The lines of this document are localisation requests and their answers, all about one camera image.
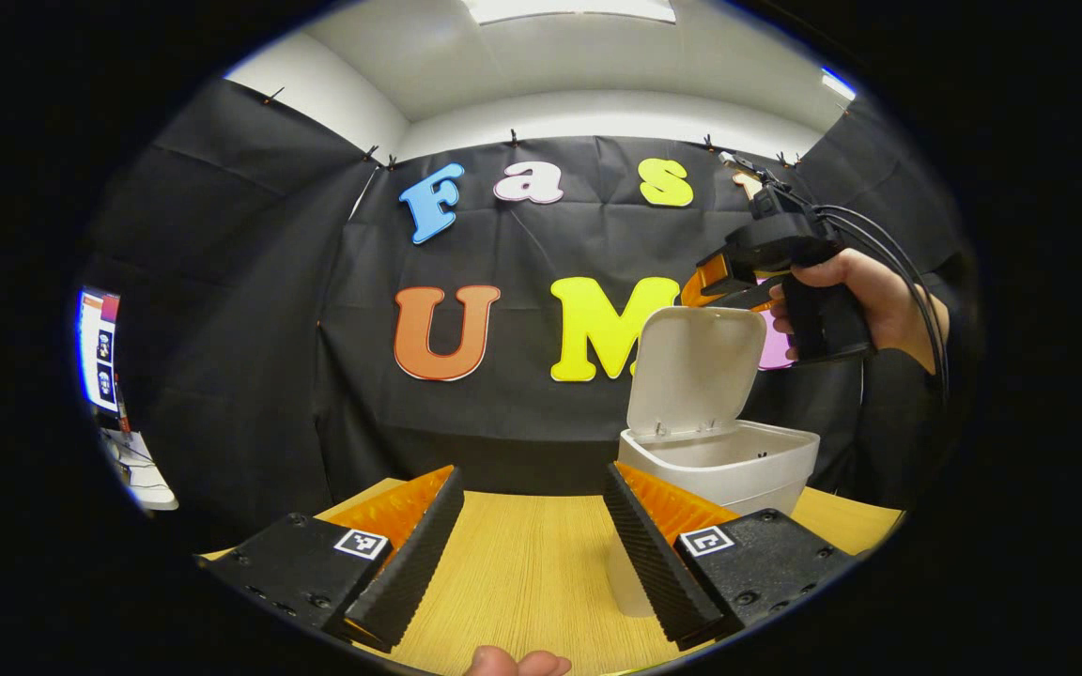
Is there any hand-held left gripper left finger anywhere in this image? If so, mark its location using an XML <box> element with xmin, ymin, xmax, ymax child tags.
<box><xmin>198</xmin><ymin>465</ymin><xmax>467</xmax><ymax>655</ymax></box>

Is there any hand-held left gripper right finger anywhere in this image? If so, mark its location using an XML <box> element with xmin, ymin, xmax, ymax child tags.
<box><xmin>603</xmin><ymin>462</ymin><xmax>859</xmax><ymax>652</ymax></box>

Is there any white desktop garbage bin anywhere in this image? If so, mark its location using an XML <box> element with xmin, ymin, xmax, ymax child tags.
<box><xmin>605</xmin><ymin>305</ymin><xmax>822</xmax><ymax>619</ymax></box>

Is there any wooden desktop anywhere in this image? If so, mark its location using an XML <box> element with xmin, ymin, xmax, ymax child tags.
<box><xmin>201</xmin><ymin>477</ymin><xmax>906</xmax><ymax>676</ymax></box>

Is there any white side desk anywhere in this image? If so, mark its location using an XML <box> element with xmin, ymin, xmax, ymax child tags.
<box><xmin>101</xmin><ymin>430</ymin><xmax>178</xmax><ymax>513</ymax></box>

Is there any large ceiling light panel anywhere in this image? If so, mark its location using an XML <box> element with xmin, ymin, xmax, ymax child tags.
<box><xmin>461</xmin><ymin>0</ymin><xmax>678</xmax><ymax>26</ymax></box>

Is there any black backdrop cloth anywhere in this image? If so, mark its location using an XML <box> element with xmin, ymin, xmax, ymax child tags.
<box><xmin>81</xmin><ymin>77</ymin><xmax>974</xmax><ymax>550</ymax></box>

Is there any computer monitor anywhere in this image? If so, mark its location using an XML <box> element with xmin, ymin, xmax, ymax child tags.
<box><xmin>78</xmin><ymin>286</ymin><xmax>121</xmax><ymax>416</ymax></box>

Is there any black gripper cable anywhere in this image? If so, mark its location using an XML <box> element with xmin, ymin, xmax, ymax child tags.
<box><xmin>809</xmin><ymin>205</ymin><xmax>953</xmax><ymax>405</ymax></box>

